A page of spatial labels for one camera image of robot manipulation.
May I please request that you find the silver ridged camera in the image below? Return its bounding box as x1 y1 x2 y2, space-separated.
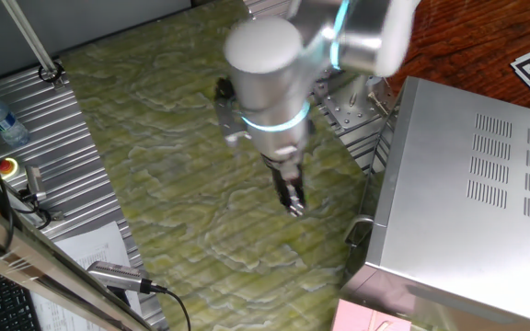
85 260 154 295

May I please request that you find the green marble pattern mat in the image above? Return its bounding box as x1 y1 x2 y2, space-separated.
60 0 376 331

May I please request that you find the white printed paper sheet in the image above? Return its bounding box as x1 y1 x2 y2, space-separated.
29 220 144 331

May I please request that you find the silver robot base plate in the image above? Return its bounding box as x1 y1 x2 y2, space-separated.
308 73 398 130

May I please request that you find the silver microwave body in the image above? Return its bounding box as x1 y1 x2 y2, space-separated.
338 75 530 331

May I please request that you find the wrist camera on grey bracket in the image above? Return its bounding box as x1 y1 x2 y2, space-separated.
212 75 252 148

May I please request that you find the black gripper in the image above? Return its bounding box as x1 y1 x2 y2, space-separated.
260 154 307 217

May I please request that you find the clear plastic water bottle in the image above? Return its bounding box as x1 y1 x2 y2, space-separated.
0 95 31 148

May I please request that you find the yellow red emergency stop button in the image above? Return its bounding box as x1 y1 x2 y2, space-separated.
0 156 20 180

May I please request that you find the aluminium frame bar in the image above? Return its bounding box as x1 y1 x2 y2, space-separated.
0 192 156 331

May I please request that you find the black monitor screen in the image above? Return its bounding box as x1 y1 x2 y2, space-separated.
341 103 402 281

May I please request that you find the aluminium pole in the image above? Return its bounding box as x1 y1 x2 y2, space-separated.
0 0 66 86

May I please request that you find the black camera cable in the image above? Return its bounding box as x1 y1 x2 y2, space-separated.
147 282 192 331

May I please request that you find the pink gift box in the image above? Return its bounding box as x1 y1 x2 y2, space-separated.
331 298 413 331

